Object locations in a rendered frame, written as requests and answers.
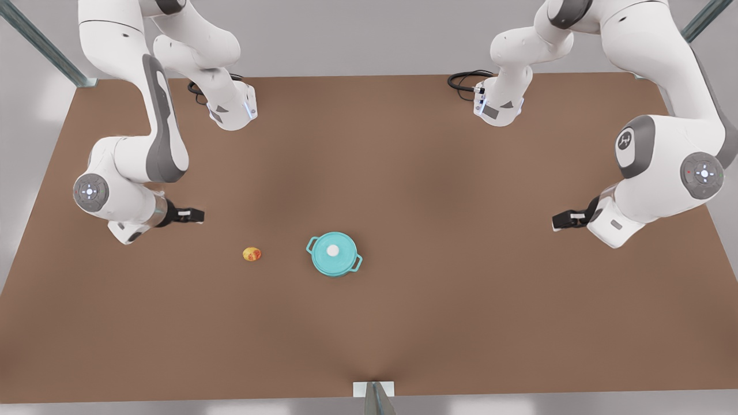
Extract silver frame post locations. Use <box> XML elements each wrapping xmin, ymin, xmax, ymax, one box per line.
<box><xmin>353</xmin><ymin>381</ymin><xmax>396</xmax><ymax>415</ymax></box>
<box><xmin>0</xmin><ymin>0</ymin><xmax>99</xmax><ymax>88</ymax></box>
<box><xmin>634</xmin><ymin>0</ymin><xmax>734</xmax><ymax>80</ymax></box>

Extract black cable loop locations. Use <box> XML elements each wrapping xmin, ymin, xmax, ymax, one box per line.
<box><xmin>447</xmin><ymin>70</ymin><xmax>498</xmax><ymax>104</ymax></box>
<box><xmin>187</xmin><ymin>73</ymin><xmax>246</xmax><ymax>107</ymax></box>

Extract teal pot lid white knob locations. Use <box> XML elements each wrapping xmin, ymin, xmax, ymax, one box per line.
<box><xmin>311</xmin><ymin>232</ymin><xmax>357</xmax><ymax>272</ymax></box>

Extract teal pot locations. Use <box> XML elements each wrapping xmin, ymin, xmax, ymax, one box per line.
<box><xmin>306</xmin><ymin>236</ymin><xmax>364</xmax><ymax>278</ymax></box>

